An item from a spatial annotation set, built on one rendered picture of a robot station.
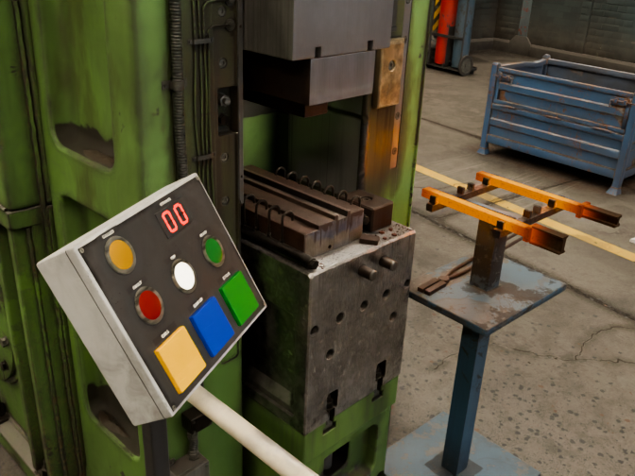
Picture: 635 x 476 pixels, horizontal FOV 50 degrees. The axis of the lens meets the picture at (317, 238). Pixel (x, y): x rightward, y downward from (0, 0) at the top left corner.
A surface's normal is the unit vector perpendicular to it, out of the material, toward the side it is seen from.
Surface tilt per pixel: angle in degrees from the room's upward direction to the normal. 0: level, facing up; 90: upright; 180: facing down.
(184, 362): 60
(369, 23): 90
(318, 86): 90
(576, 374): 0
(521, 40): 90
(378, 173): 90
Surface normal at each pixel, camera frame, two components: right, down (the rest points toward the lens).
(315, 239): 0.71, 0.32
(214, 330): 0.84, -0.30
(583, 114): -0.75, 0.24
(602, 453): 0.04, -0.91
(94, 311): -0.33, 0.38
